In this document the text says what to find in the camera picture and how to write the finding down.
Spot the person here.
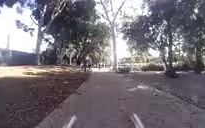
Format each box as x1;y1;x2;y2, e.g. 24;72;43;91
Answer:
82;56;90;73

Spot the grey paved path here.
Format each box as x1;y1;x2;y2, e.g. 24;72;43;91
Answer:
34;70;205;128

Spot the group of trees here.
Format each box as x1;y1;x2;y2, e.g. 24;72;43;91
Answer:
0;0;205;78

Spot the hedge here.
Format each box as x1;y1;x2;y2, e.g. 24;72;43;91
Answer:
139;62;166;72

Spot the robot's own part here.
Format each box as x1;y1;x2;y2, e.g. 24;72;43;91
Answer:
129;112;146;128
62;114;78;128

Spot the grey fence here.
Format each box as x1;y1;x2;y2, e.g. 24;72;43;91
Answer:
0;45;39;67

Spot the pole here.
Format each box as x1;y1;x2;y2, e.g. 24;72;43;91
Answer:
6;34;11;50

